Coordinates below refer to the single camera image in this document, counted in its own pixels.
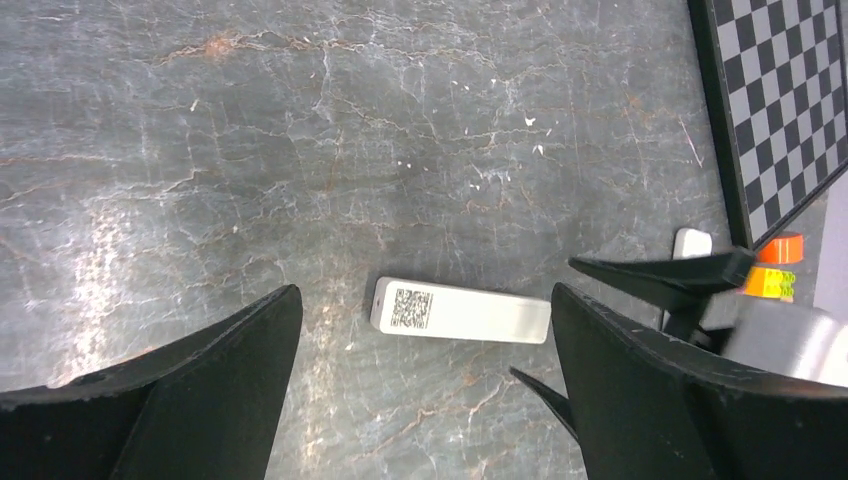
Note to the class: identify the black white checkerboard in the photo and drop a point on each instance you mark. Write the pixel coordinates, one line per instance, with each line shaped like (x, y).
(774, 79)

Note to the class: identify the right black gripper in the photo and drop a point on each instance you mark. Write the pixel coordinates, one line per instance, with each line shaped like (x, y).
(792, 340)

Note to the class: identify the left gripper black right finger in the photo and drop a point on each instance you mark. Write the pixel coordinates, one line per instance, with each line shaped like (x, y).
(648, 406)

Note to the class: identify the orange curved block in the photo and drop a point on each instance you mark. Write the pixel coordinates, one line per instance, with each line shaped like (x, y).
(785, 248)

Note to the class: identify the white remote control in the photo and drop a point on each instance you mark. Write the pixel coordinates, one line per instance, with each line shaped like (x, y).
(691, 243)

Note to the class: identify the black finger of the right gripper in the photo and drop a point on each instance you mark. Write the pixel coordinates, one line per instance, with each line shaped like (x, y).
(557, 403)

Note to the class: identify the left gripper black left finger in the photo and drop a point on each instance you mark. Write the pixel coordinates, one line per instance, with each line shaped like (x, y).
(206, 406)

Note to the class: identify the small white remote with buttons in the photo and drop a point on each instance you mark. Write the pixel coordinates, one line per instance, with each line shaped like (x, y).
(421, 309)

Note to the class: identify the green orange block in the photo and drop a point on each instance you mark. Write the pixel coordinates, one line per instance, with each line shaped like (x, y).
(770, 283)

